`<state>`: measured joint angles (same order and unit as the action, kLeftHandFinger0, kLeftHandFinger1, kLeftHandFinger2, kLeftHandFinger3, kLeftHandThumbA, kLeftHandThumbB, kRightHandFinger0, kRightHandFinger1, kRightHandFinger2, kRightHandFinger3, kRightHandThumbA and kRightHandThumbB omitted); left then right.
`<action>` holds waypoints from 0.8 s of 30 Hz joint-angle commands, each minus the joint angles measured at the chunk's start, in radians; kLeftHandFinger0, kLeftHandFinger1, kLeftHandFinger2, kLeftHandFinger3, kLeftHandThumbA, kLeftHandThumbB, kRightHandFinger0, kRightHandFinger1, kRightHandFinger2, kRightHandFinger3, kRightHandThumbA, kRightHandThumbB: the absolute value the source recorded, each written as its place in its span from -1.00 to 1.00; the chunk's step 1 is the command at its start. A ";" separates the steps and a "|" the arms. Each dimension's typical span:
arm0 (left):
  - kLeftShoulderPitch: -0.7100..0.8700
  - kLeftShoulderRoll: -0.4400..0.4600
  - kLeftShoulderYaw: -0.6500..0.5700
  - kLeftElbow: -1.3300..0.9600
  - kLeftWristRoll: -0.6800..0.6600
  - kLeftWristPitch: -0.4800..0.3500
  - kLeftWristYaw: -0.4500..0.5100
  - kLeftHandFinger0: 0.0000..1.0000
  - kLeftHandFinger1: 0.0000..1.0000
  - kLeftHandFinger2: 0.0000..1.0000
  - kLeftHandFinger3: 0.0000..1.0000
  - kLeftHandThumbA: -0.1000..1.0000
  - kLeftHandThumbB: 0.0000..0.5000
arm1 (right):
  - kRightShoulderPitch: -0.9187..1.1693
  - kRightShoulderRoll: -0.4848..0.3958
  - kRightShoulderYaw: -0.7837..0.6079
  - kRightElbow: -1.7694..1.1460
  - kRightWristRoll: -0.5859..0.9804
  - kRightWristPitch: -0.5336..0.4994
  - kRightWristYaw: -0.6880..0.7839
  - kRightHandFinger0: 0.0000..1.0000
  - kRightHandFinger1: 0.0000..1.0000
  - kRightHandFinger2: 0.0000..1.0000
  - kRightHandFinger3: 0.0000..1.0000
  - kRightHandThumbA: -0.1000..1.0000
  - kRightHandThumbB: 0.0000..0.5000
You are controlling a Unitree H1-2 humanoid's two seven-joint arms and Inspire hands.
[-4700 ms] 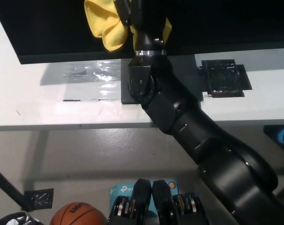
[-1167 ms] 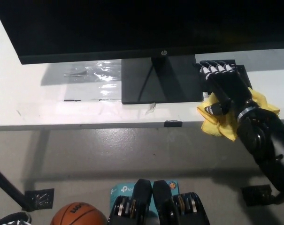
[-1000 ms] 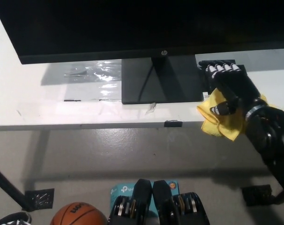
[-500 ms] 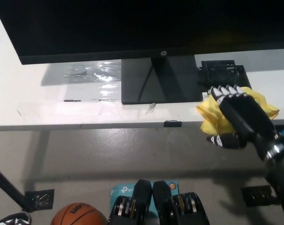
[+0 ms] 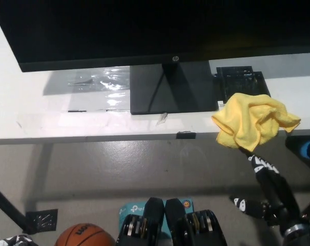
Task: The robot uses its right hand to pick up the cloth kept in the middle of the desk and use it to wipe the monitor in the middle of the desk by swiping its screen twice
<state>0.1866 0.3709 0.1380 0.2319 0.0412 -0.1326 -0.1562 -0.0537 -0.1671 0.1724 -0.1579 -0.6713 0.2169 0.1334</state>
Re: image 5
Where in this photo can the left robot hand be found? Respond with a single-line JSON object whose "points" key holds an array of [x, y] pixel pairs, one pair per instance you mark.
{"points": [[16, 241]]}

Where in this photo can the black HP monitor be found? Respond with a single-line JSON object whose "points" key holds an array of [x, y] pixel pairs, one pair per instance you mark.
{"points": [[144, 30]]}

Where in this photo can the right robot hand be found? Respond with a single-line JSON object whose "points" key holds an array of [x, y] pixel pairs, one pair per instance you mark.
{"points": [[277, 189]]}

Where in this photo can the thin black tape strip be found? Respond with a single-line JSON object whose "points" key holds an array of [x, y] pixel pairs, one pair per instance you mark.
{"points": [[77, 111]]}

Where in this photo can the teal tp-link box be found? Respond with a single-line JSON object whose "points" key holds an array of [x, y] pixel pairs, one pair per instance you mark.
{"points": [[130, 210]]}

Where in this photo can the black stand pole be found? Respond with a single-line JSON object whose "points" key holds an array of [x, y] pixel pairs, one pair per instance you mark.
{"points": [[6, 203]]}

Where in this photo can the black robot torso blocks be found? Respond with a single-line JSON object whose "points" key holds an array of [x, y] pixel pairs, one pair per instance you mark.
{"points": [[175, 226]]}

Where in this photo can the orange basketball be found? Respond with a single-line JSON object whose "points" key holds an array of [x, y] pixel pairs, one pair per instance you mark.
{"points": [[85, 235]]}

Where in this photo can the clear plastic film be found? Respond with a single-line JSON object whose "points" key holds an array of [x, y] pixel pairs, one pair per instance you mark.
{"points": [[101, 82]]}

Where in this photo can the blue cylinder object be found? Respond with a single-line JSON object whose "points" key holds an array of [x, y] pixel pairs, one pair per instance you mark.
{"points": [[307, 150]]}

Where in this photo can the clear tape scrap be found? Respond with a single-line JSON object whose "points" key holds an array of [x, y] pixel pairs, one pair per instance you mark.
{"points": [[163, 119]]}

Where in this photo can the yellow microfiber cloth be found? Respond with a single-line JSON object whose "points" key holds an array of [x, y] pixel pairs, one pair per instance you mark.
{"points": [[249, 120]]}

